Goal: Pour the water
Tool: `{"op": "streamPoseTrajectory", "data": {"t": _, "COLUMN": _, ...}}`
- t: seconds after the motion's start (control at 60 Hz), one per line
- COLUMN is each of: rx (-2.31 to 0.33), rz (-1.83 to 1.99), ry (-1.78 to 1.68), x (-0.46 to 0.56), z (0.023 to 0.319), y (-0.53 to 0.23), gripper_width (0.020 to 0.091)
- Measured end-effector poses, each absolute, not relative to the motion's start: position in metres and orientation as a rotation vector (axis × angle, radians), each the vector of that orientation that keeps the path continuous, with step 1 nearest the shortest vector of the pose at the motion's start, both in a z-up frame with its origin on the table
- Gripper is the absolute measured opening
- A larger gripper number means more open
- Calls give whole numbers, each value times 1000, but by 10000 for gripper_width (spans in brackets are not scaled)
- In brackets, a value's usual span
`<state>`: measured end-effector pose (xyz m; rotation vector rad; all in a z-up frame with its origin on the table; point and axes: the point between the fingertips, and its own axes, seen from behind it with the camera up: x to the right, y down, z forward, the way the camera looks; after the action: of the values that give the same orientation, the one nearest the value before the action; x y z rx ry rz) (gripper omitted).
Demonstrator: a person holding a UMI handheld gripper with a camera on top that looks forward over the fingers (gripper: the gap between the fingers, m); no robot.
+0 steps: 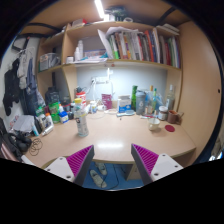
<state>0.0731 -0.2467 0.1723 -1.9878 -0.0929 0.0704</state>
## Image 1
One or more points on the white hanging garment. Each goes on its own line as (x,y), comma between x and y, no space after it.
(22,68)

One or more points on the white container with blue lid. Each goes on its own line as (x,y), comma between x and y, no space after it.
(63,117)

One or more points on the blue and white box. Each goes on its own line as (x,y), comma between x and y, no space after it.
(124,105)

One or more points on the white paper sheet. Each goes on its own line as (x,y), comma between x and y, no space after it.
(23,123)

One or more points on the tall green bottle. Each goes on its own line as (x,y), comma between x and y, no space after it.
(134,98)

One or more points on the magenta pouch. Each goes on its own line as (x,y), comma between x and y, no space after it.
(107,101)

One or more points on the white bottle with orange cap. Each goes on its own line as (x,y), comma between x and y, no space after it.
(49,120)

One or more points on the light blue hair brush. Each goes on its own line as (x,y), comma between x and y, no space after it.
(126,113)

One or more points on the blue hanging garment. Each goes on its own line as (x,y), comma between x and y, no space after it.
(31,90)

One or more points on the white wall power socket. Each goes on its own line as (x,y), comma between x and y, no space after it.
(100,80)

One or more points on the black bag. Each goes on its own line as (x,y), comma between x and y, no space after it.
(52,96)

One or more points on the grey shaker bottle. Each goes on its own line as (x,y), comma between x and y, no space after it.
(140,103)

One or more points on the white-lidded dark jar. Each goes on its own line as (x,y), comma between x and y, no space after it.
(162,114)

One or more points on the clear bottle with yellow top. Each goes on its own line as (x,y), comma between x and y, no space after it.
(150,100)

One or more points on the white ceiling light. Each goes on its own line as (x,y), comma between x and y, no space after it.
(99,9)

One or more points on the clear yellow-capped drink bottle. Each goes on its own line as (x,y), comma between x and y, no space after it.
(82,123)

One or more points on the black hanging garment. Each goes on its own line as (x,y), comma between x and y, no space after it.
(10,90)

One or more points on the clear glass bottle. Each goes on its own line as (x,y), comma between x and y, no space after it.
(170,99)

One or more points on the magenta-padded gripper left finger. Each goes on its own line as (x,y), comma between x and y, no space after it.
(78,160)

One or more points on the wooden stick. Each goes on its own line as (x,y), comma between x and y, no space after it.
(153,116)

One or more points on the black headphones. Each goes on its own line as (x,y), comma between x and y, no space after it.
(20,142)

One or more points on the brown mug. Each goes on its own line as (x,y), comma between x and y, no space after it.
(172,117)

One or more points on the white cup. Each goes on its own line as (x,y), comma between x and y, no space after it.
(154,126)

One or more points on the green glass bottle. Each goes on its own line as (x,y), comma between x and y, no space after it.
(154,101)

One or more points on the silver spray can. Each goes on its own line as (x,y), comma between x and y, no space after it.
(47,130)

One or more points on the small white pill bottle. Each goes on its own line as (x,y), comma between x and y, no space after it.
(93,107)

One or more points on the grey slipper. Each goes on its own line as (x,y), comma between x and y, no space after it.
(102,168)
(97,179)

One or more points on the wooden shelf unit with books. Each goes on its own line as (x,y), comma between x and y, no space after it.
(140,45)

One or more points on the flat round red coaster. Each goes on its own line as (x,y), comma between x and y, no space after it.
(170,128)

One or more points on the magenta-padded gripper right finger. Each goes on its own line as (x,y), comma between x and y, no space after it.
(147,160)

